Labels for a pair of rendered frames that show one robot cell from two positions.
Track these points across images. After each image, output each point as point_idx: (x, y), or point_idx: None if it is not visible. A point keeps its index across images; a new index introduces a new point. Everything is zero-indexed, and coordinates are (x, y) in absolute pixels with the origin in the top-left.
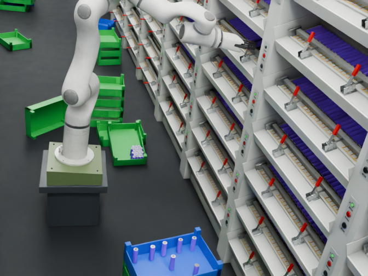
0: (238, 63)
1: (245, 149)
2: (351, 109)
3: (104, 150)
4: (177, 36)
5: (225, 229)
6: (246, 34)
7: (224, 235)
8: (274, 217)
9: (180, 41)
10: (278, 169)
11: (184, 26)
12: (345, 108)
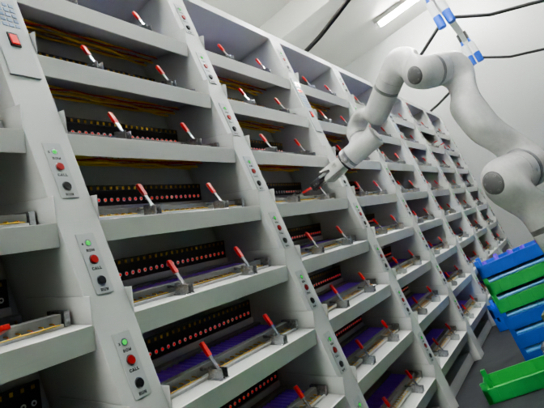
0: (330, 201)
1: (384, 260)
2: (374, 163)
3: (541, 346)
4: (202, 307)
5: (435, 366)
6: None
7: (439, 375)
8: (414, 269)
9: (382, 142)
10: (393, 237)
11: (373, 129)
12: (372, 167)
